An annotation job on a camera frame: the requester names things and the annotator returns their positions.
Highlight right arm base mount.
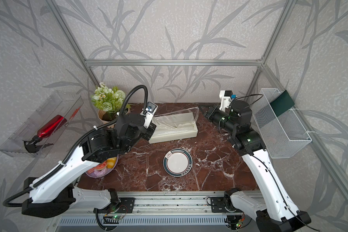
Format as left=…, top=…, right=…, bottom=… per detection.
left=208, top=197, right=235, bottom=213

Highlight red spray bottle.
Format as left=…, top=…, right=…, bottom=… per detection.
left=24, top=107, right=80, bottom=153

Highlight white wire mesh basket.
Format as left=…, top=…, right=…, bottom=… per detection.
left=251, top=88, right=312, bottom=159

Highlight clear plastic wall bin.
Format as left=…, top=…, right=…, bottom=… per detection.
left=0, top=91, right=84, bottom=158

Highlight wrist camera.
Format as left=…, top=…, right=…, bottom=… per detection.
left=144, top=101, right=158, bottom=129
left=219, top=90, right=237, bottom=112

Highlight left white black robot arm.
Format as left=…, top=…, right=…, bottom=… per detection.
left=3, top=85, right=158, bottom=218

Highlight white plate green red rim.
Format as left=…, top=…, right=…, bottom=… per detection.
left=163, top=148, right=193, bottom=177

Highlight white green artificial flowers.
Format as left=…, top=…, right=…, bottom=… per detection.
left=90, top=82, right=126, bottom=115

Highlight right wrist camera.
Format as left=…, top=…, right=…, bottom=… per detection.
left=219, top=90, right=237, bottom=112

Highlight beige flower pot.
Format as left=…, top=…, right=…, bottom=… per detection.
left=98, top=108, right=130, bottom=128

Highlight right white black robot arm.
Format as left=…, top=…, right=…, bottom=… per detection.
left=202, top=100, right=311, bottom=232

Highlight cream plastic wrap dispenser box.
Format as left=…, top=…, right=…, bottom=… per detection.
left=149, top=112, right=198, bottom=144

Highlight clear plastic wrap sheet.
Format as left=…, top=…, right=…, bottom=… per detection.
left=152, top=106, right=200, bottom=130

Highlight purple plate of toy food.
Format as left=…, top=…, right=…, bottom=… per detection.
left=85, top=156, right=119, bottom=178

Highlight dark green card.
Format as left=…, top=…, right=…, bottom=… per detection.
left=270, top=90, right=295, bottom=117

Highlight aluminium front rail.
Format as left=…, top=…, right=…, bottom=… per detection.
left=48, top=190, right=293, bottom=217

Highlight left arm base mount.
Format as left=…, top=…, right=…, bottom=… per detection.
left=93, top=197, right=135, bottom=214

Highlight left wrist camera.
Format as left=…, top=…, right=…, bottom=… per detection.
left=144, top=101, right=158, bottom=129

